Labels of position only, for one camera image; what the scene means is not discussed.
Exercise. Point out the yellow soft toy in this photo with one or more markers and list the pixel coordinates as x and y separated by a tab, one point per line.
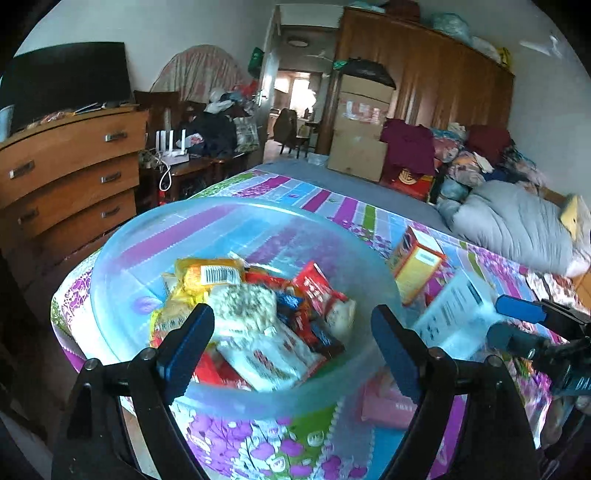
572	214

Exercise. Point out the yellow snack packet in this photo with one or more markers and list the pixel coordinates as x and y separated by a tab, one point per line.
194	281

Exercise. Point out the pale blue plastic bag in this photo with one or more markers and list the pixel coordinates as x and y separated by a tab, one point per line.
450	27

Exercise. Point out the wooden wardrobe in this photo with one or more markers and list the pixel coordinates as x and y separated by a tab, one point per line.
438	78

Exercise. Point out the white router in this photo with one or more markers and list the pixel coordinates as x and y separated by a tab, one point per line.
171	147

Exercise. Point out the black television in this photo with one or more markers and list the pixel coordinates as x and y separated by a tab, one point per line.
64	83

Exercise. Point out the wooden dresser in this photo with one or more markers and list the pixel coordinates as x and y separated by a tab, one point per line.
69	175

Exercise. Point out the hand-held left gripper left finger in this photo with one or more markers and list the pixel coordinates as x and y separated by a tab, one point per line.
184	353

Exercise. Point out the black bag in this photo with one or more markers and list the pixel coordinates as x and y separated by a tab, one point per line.
364	71

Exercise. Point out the dark clothes pile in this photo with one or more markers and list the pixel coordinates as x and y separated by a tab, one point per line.
212	131

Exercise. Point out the dark wooden side table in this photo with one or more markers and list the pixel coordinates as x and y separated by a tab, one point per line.
194	177

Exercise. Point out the orange brown carton box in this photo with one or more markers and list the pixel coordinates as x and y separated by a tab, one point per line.
415	263

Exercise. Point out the red gift box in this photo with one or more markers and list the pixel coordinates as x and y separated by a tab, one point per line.
408	182

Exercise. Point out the green bag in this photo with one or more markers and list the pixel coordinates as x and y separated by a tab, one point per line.
256	62

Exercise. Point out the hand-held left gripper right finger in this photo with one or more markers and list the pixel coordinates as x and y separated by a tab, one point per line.
392	353

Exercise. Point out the pink cloth cover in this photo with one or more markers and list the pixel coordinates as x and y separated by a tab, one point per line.
198	74

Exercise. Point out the white bucket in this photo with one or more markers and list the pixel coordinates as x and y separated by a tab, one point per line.
5	122

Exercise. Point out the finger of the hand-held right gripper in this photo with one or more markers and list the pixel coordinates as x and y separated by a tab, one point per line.
512	339
519	308

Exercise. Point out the white carton box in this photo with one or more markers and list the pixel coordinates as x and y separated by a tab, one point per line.
452	314

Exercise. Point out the pile of clothes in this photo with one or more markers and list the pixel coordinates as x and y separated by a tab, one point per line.
485	157

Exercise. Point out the white door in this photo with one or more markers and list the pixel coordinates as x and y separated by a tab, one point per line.
270	83

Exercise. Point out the grey duvet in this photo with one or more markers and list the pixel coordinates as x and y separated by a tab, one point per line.
508	226

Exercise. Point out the pink carton box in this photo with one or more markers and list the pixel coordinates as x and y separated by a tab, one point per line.
388	408

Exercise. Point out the translucent blue plastic basin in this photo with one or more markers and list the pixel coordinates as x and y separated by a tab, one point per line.
138	258

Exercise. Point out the colourful floral bed sheet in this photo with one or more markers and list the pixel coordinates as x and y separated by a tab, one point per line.
355	212

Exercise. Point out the wooden chair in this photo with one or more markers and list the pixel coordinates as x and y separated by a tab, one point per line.
285	129

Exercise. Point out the maroon garment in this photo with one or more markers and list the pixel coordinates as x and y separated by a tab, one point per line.
408	145

